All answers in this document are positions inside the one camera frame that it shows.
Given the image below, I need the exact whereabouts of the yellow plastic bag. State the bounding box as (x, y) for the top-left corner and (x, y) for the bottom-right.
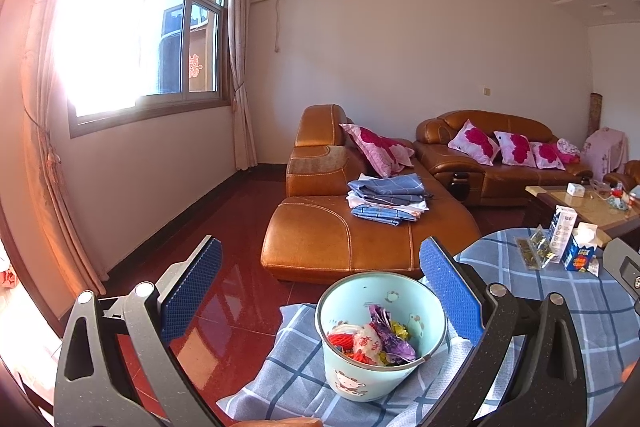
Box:
(390, 321), (410, 341)

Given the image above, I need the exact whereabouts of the clear plastic bag red print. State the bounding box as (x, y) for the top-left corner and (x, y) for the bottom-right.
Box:
(352, 324), (383, 365)

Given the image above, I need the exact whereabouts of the light blue trash bin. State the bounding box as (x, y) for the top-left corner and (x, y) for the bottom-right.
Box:
(314, 272), (447, 402)

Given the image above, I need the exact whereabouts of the small paper tag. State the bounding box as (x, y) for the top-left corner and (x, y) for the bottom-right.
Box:
(588, 257), (600, 277)

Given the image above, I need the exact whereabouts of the wooden coffee table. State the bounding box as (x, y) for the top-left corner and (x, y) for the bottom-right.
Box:
(523, 185), (640, 251)

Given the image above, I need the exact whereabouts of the tall white blue carton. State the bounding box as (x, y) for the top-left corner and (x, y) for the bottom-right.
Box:
(549, 205), (578, 263)

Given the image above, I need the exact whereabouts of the gold green packet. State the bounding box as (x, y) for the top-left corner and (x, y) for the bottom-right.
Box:
(516, 227), (554, 271)

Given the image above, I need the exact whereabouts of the brown leather armchair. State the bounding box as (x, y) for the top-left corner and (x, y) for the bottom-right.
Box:
(603, 159), (640, 196)

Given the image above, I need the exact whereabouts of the small white box on table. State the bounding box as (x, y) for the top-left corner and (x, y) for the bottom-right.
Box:
(566, 183), (586, 197)

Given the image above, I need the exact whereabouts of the purple crumpled wrapper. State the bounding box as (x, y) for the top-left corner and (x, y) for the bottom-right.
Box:
(368, 305), (418, 366)

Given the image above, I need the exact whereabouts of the pink cloth covered object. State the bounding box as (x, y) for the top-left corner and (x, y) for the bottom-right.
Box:
(582, 127), (628, 181)

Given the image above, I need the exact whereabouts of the pink red cushion right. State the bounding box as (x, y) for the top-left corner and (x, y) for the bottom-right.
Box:
(530, 142), (565, 170)

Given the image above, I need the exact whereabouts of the pink red cushion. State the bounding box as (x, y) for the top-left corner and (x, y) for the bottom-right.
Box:
(530, 142), (565, 170)
(495, 131), (536, 168)
(448, 119), (500, 166)

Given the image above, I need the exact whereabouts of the blue plaid tablecloth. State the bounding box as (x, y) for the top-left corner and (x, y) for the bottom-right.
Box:
(217, 228), (639, 426)

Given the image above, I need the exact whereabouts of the pink red cushion middle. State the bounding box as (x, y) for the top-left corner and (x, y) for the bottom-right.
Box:
(495, 131), (536, 168)

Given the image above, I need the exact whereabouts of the folded blue plaid bedding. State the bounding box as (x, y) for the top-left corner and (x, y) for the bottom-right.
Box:
(346, 173), (433, 227)

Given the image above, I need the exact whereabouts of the pink red cushion left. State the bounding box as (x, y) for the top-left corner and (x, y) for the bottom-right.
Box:
(448, 119), (500, 166)

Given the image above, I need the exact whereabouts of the orange leather chaise sofa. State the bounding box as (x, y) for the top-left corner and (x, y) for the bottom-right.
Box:
(260, 104), (480, 284)

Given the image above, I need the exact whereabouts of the pink red pillow on chaise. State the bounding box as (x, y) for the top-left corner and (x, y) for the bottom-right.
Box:
(341, 124), (414, 178)

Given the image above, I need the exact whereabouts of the pink curtain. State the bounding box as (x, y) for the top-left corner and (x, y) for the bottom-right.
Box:
(228, 0), (257, 170)

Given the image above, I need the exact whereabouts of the window with frame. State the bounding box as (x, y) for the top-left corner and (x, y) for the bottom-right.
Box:
(51, 0), (229, 138)

